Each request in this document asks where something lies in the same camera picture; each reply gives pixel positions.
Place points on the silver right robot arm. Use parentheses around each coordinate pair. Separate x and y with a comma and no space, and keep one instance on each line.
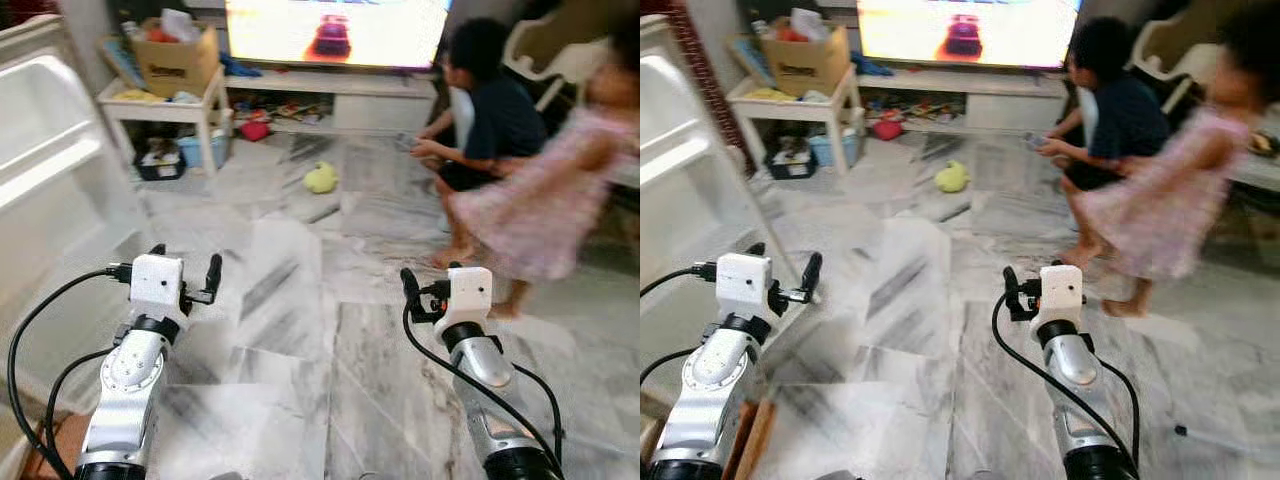
(1075,365)
(485,365)

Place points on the grey fridge door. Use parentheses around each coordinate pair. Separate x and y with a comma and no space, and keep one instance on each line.
(690,150)
(60,150)

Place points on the black storage basket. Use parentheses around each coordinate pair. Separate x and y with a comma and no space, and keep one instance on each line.
(158,165)
(790,165)

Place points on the blue storage bin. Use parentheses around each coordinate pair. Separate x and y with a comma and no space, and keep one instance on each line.
(205,152)
(835,152)

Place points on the yellow green plush toy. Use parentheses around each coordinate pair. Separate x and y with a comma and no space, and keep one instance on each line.
(320,180)
(952,178)

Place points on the girl in pink dress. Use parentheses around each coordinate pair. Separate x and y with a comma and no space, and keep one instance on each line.
(560,200)
(1180,200)

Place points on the white side table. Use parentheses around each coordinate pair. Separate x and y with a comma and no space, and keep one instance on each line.
(790,108)
(160,108)

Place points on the small red toy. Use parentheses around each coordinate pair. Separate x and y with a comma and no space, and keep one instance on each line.
(887,130)
(255,130)

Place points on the wooden pallet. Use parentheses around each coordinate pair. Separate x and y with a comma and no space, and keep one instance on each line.
(750,440)

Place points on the boy in dark shirt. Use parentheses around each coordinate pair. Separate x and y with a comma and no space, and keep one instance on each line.
(1130,120)
(500,120)

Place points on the yellow cloth item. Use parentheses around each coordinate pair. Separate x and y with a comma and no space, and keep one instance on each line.
(135,96)
(765,96)

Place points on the white television stand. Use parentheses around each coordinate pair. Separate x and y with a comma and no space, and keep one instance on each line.
(380,105)
(1010,105)

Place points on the brown cardboard box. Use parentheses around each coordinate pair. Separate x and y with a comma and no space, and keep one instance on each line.
(175,65)
(805,65)

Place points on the wide red brick pillar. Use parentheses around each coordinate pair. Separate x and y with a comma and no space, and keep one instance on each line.
(700,60)

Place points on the thin grey stick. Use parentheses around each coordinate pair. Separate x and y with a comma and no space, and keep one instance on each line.
(1220,440)

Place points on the cream plastic chair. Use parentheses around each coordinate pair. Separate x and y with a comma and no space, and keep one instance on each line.
(540,40)
(1165,40)

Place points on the flat screen television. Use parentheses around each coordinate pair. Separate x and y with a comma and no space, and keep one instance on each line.
(970,30)
(340,30)

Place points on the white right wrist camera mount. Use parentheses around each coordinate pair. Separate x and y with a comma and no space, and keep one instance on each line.
(465,290)
(1060,290)

